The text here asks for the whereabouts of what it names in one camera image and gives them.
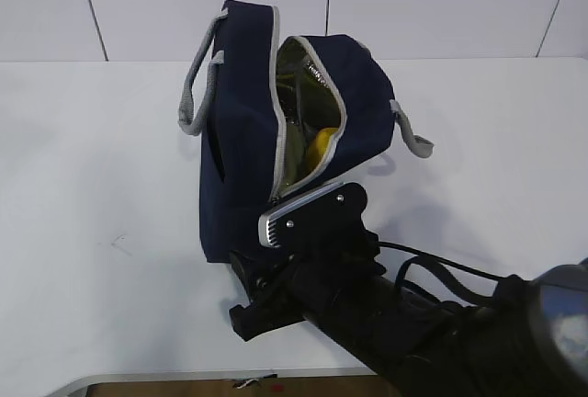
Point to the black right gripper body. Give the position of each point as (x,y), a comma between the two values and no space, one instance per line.
(305,282)

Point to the yellow banana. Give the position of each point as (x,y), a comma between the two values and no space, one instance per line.
(318,147)

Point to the navy blue lunch bag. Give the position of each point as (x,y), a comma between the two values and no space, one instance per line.
(256,102)

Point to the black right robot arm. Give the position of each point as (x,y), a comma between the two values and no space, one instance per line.
(424,331)

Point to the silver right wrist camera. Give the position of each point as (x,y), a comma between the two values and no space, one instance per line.
(312,215)

